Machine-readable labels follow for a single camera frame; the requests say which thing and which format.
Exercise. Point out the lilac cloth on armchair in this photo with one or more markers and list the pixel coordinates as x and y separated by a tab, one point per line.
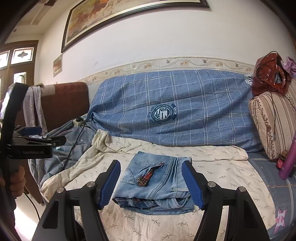
32	109

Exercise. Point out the small framed wall picture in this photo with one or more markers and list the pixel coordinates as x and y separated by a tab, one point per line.
57	65

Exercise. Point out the striped beige pillow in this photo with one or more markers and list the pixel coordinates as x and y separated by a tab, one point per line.
274	118

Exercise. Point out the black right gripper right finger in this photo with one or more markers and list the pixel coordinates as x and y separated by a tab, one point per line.
244	221

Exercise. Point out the blue plaid cushion cover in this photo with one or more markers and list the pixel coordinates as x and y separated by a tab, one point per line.
178	108

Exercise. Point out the brown armchair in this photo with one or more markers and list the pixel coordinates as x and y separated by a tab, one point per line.
60	103

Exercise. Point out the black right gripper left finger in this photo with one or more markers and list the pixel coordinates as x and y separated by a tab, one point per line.
73	214

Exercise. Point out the wooden door with glass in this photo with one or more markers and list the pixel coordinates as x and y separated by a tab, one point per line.
17	64

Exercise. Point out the purple bottle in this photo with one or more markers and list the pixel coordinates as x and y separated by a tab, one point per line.
289	161

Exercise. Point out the grey-blue patterned blanket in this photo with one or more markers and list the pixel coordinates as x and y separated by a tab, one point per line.
79	134

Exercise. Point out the light blue denim jeans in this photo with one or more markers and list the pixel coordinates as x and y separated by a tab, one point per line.
153	185

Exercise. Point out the person's left hand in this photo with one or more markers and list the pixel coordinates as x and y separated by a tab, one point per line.
18	182

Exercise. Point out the small brown bottle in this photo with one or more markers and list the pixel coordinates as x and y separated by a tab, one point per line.
281	160

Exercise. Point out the framed wall painting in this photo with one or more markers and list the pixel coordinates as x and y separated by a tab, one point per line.
88	16

